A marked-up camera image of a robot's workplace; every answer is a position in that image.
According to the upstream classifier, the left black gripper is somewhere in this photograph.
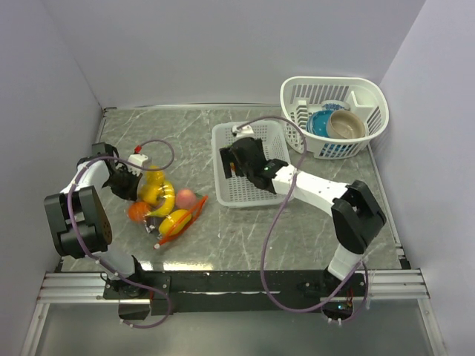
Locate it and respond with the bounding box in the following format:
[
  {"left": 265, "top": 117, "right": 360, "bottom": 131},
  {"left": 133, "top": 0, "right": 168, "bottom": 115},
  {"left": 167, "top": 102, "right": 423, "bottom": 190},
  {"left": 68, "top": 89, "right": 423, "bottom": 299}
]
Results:
[{"left": 104, "top": 165, "right": 143, "bottom": 201}]

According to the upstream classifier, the clear zip top bag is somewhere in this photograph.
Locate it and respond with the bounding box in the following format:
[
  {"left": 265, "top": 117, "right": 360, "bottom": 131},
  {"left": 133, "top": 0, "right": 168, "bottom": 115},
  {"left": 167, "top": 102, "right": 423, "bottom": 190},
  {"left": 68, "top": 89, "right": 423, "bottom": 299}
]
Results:
[{"left": 127, "top": 165, "right": 208, "bottom": 250}]

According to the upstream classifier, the fake yellow banana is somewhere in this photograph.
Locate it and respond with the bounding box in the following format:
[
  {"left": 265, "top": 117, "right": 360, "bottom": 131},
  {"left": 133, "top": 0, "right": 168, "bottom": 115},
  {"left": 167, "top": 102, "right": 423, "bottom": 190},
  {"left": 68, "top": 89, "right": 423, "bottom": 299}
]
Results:
[{"left": 148, "top": 180, "right": 176, "bottom": 217}]

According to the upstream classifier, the fake pink peach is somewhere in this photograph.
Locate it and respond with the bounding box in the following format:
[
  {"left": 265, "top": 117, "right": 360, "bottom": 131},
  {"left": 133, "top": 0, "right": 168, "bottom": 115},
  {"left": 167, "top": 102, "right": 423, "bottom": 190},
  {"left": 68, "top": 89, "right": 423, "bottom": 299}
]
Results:
[{"left": 175, "top": 188, "right": 198, "bottom": 210}]

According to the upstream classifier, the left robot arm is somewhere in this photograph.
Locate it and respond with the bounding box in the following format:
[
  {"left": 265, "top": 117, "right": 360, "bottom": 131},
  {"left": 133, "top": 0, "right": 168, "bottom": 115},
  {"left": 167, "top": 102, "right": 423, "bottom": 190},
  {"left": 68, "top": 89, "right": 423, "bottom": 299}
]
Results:
[{"left": 44, "top": 142, "right": 148, "bottom": 298}]

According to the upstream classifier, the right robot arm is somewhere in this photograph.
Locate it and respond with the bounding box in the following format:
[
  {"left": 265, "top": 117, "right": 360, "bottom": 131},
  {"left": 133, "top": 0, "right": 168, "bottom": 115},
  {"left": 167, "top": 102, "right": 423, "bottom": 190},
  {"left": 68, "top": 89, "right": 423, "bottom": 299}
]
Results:
[{"left": 219, "top": 137, "right": 387, "bottom": 296}]

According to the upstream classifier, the fake yellow lemon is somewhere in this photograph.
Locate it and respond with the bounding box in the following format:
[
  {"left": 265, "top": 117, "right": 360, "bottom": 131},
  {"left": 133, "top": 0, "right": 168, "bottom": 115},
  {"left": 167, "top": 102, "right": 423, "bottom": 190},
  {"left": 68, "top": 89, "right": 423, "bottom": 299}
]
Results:
[{"left": 145, "top": 170, "right": 165, "bottom": 185}]

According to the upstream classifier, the white rectangular perforated basket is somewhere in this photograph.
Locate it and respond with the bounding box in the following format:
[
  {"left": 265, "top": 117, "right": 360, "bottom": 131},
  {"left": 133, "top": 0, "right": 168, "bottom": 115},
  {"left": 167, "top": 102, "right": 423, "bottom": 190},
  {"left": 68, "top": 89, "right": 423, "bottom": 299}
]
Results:
[{"left": 212, "top": 121, "right": 290, "bottom": 208}]

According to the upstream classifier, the blue white patterned plate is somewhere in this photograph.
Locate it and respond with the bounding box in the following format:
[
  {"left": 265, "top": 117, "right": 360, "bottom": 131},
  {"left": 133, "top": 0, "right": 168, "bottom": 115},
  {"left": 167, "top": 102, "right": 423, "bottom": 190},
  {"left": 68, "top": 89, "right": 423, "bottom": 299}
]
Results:
[{"left": 321, "top": 100, "right": 350, "bottom": 111}]

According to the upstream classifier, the beige bowl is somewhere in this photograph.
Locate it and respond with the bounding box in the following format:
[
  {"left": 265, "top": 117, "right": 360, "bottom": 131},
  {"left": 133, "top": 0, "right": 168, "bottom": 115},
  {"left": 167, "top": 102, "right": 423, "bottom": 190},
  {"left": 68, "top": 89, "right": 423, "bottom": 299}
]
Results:
[{"left": 327, "top": 110, "right": 366, "bottom": 139}]

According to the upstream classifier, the white round dish rack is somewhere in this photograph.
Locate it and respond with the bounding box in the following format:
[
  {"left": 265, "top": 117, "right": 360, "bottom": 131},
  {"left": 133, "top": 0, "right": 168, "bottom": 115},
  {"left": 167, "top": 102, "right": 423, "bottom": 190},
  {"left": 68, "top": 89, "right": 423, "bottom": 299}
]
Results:
[{"left": 280, "top": 76, "right": 389, "bottom": 160}]

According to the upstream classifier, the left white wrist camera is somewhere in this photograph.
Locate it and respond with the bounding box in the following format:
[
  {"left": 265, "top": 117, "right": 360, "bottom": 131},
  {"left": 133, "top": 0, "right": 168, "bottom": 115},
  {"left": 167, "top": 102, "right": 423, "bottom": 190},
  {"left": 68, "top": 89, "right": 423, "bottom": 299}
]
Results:
[{"left": 128, "top": 154, "right": 151, "bottom": 176}]

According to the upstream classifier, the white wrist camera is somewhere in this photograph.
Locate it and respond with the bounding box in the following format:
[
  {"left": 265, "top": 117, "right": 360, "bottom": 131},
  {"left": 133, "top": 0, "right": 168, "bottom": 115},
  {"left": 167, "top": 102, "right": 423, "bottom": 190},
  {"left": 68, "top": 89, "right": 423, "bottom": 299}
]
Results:
[
  {"left": 128, "top": 154, "right": 151, "bottom": 176},
  {"left": 232, "top": 125, "right": 255, "bottom": 138}
]

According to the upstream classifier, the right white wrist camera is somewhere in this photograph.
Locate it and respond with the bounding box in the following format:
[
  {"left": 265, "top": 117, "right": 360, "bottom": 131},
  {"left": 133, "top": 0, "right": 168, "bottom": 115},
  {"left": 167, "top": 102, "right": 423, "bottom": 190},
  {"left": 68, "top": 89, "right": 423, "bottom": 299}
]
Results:
[{"left": 232, "top": 125, "right": 255, "bottom": 138}]

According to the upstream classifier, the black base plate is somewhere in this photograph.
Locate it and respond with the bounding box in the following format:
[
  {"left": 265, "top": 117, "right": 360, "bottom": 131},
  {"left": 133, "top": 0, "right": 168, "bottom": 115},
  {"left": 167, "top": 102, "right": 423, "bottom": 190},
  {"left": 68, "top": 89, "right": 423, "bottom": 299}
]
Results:
[{"left": 101, "top": 270, "right": 369, "bottom": 321}]

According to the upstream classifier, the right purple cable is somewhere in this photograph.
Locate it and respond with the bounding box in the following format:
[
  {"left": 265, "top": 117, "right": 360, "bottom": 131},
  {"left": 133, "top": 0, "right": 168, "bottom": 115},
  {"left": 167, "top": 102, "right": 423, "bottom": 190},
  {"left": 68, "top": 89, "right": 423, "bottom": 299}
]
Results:
[{"left": 237, "top": 116, "right": 370, "bottom": 326}]

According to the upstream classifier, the aluminium rail frame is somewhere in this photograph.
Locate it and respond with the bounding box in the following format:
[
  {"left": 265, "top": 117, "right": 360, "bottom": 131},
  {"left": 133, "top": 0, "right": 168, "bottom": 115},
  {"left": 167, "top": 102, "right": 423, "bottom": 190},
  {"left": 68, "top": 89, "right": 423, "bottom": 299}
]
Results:
[{"left": 20, "top": 240, "right": 446, "bottom": 356}]

